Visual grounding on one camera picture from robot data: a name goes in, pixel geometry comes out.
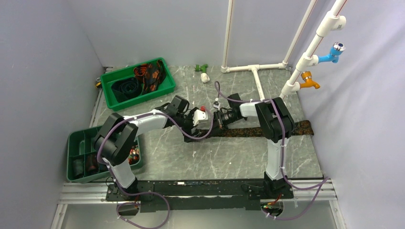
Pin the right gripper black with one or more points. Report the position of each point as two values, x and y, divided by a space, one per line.
218 115

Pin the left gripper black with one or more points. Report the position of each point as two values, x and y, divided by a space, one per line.
189 130

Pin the brown patterned necktie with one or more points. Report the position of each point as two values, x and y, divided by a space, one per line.
301 128

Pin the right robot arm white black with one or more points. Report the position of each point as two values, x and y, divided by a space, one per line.
275 125

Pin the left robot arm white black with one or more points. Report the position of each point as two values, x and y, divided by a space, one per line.
116 136

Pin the green open tray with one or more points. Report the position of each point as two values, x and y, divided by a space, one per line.
108 79

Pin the white pipe fitting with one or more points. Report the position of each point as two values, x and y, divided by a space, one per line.
204 77

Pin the green pipe fitting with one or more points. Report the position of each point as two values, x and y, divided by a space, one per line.
201 68

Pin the orange black tie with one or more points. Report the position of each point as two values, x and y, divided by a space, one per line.
151 75

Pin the rolled colourful floral tie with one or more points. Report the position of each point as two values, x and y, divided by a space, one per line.
134 155

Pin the dark teal tie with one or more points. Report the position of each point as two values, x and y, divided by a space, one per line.
127 89

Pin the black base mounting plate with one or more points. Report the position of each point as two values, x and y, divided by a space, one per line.
249 194

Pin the orange faucet tap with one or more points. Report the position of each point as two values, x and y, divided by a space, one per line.
308 81

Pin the rolled dark red tie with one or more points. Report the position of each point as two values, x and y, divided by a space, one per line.
91 165

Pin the green compartment organizer tray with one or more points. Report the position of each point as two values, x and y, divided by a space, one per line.
80 145

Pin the rolled black tie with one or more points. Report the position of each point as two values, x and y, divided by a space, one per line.
78 168

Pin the blue faucet tap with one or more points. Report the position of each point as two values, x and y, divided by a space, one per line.
336 50

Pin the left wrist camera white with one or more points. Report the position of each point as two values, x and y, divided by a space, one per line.
200 116

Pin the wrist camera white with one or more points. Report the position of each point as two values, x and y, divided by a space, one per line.
217 104
200 116

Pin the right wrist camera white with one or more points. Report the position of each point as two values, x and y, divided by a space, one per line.
217 104

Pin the aluminium rail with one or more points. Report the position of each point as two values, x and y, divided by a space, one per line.
97 193

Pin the white pvc pipe frame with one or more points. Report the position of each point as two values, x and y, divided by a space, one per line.
332 21

